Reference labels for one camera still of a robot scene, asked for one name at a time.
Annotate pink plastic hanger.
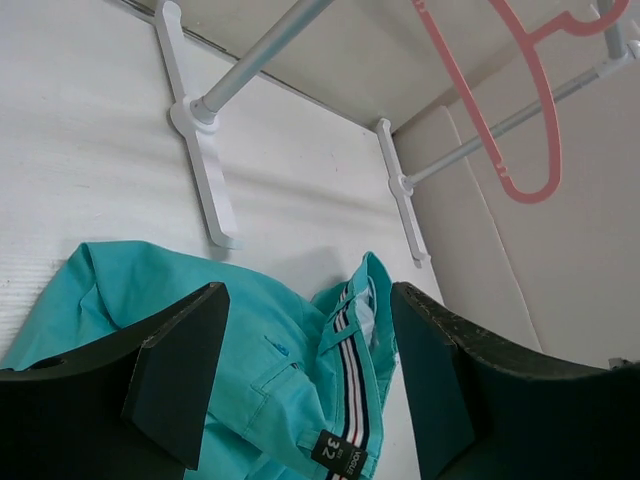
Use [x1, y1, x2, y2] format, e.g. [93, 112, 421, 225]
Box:
[398, 1, 639, 204]

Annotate white metal clothes rack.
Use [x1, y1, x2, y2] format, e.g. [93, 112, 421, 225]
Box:
[152, 0, 640, 266]

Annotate teal trousers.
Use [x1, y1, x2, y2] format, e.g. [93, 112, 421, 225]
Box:
[3, 241, 397, 479]

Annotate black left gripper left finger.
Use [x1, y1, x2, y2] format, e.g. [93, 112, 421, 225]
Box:
[1, 283, 230, 479]

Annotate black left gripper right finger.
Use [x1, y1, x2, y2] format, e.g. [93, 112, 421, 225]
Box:
[391, 282, 639, 479]

